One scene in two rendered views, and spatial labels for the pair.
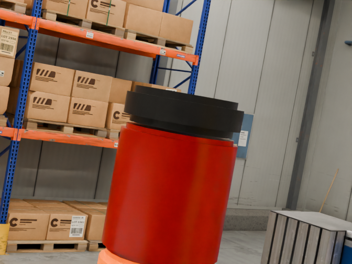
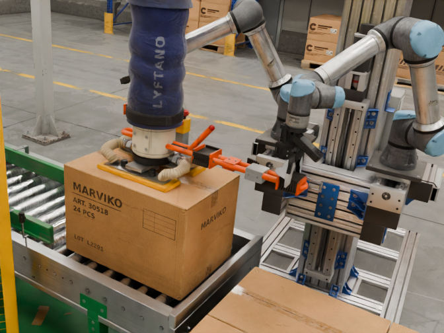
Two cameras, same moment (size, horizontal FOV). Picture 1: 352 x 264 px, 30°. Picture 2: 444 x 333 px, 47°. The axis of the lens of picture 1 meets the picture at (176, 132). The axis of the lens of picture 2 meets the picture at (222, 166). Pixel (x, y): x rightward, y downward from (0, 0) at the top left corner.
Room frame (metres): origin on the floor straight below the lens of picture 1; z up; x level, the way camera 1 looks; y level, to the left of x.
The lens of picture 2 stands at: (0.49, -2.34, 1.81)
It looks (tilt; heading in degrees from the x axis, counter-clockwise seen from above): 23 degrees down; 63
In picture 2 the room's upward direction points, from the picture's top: 6 degrees clockwise
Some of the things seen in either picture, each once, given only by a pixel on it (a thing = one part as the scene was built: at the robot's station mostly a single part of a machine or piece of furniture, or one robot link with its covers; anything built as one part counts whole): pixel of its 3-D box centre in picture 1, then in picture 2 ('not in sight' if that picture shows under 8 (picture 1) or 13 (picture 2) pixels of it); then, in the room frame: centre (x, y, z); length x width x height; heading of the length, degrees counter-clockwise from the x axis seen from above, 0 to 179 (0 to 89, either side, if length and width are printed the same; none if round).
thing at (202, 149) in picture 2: not in sight; (207, 156); (1.26, -0.71, 1.08); 0.10 x 0.08 x 0.06; 35
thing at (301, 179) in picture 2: not in sight; (291, 182); (1.45, -1.00, 1.08); 0.08 x 0.07 x 0.05; 125
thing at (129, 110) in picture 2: not in sight; (155, 111); (1.12, -0.50, 1.19); 0.23 x 0.23 x 0.04
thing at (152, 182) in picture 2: not in sight; (137, 170); (1.04, -0.56, 0.97); 0.34 x 0.10 x 0.05; 125
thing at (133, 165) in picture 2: not in sight; (152, 154); (1.12, -0.50, 1.01); 0.34 x 0.25 x 0.06; 125
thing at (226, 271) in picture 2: not in sight; (221, 275); (1.33, -0.80, 0.58); 0.70 x 0.03 x 0.06; 34
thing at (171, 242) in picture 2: not in sight; (151, 212); (1.12, -0.51, 0.75); 0.60 x 0.40 x 0.40; 125
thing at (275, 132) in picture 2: not in sight; (288, 127); (1.76, -0.49, 1.09); 0.15 x 0.15 x 0.10
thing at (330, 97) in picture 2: not in sight; (324, 96); (1.56, -0.97, 1.38); 0.11 x 0.11 x 0.08; 88
